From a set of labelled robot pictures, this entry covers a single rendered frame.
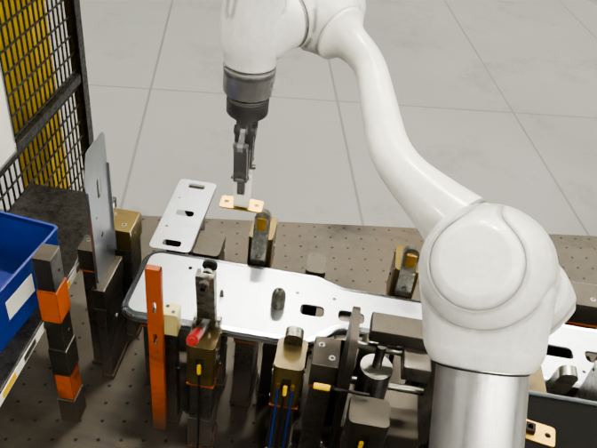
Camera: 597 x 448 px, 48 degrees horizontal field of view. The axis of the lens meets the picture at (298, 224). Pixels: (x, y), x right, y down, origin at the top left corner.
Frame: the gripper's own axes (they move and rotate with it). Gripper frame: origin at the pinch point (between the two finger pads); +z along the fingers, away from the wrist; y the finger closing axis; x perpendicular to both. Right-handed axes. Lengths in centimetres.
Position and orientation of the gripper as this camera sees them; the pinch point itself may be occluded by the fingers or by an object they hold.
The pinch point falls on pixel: (242, 188)
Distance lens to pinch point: 129.8
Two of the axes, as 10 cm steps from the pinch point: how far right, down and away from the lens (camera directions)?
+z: -1.0, 7.8, 6.2
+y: 1.2, -6.1, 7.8
